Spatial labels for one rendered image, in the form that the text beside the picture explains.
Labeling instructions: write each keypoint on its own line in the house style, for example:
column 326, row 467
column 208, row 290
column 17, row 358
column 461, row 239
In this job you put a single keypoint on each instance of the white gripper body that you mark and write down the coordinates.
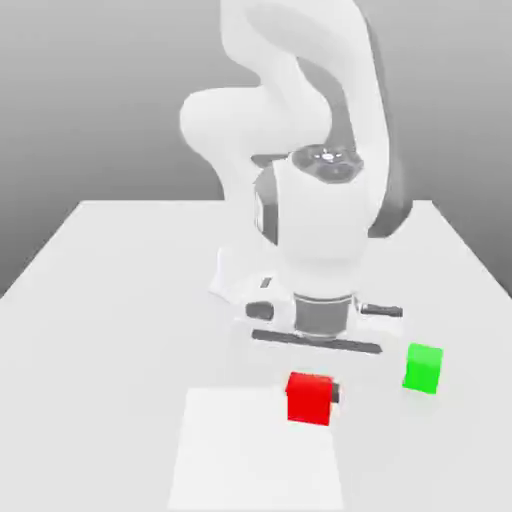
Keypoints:
column 316, row 354

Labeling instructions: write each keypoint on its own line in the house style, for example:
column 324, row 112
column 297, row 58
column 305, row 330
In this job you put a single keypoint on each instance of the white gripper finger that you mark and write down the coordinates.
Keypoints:
column 335, row 392

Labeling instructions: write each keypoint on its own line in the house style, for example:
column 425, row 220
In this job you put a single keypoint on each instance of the small red cube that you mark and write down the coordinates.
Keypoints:
column 308, row 400

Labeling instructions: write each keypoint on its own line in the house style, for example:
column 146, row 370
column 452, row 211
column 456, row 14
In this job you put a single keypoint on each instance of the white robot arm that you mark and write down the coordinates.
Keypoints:
column 320, row 224

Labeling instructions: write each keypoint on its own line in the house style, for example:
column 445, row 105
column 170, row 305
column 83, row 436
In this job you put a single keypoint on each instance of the small green cube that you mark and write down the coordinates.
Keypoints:
column 423, row 370

